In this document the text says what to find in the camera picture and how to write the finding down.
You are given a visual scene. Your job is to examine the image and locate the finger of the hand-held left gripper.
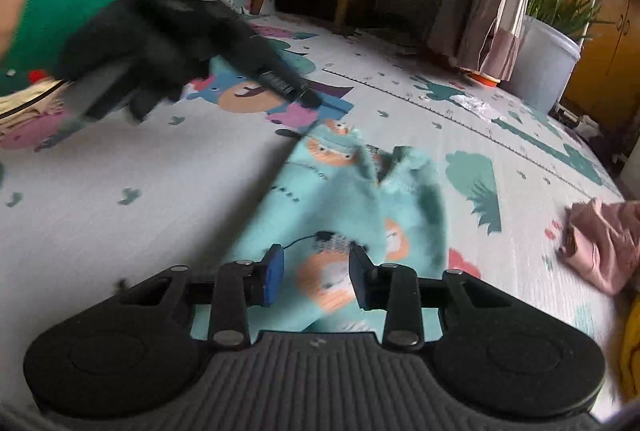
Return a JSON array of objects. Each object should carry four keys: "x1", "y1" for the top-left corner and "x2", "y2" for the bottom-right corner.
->
[
  {"x1": 219, "y1": 32, "x2": 324, "y2": 110},
  {"x1": 39, "y1": 65, "x2": 138, "y2": 150}
]

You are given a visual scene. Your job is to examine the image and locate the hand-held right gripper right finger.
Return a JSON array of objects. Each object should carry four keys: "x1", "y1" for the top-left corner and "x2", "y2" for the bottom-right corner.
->
[{"x1": 348, "y1": 243, "x2": 505, "y2": 348}]

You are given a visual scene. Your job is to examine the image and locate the crumpled white plastic wrapper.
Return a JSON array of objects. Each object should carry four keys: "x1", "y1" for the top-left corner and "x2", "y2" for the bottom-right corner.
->
[{"x1": 449, "y1": 93, "x2": 502, "y2": 120}]

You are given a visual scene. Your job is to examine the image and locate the green potted plant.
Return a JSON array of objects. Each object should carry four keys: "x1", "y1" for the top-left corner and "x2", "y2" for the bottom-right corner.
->
[{"x1": 525, "y1": 0, "x2": 613, "y2": 44}]

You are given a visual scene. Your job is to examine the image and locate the small orange object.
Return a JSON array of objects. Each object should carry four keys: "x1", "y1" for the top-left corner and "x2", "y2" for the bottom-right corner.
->
[{"x1": 462, "y1": 70, "x2": 501, "y2": 88}]

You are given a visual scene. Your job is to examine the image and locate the person's left forearm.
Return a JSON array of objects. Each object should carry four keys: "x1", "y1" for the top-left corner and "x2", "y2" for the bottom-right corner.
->
[{"x1": 0, "y1": 0, "x2": 146, "y2": 98}]

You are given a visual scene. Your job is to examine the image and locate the cartoon printed play mat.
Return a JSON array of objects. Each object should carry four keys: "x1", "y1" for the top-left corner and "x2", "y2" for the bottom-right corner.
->
[{"x1": 0, "y1": 0, "x2": 640, "y2": 412}]

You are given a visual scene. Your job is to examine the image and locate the yellow wooden cabinet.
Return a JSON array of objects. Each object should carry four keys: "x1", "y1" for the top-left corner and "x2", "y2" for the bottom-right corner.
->
[{"x1": 537, "y1": 0, "x2": 640, "y2": 139}]

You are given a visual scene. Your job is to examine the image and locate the yellow cloth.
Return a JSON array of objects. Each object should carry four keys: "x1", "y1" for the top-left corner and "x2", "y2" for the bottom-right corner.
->
[{"x1": 619, "y1": 295, "x2": 640, "y2": 404}]

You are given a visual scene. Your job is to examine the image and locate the folded beige pink clothes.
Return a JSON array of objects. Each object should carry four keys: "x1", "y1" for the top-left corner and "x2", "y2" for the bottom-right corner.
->
[{"x1": 0, "y1": 80, "x2": 68, "y2": 149}]

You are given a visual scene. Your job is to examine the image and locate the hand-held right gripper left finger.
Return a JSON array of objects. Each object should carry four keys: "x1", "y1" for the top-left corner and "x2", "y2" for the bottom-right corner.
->
[{"x1": 117, "y1": 243, "x2": 286, "y2": 348}]

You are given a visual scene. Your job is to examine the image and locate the white plastic bucket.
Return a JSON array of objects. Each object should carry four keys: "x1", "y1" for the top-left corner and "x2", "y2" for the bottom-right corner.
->
[{"x1": 504, "y1": 15, "x2": 584, "y2": 112}]

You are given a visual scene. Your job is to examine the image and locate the teal animal print garment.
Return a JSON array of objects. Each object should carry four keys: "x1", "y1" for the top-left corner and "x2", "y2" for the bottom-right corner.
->
[{"x1": 192, "y1": 118, "x2": 449, "y2": 343}]

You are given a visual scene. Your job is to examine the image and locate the pink cloth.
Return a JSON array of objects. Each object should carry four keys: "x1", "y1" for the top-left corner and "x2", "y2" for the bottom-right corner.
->
[{"x1": 556, "y1": 197, "x2": 640, "y2": 296}]

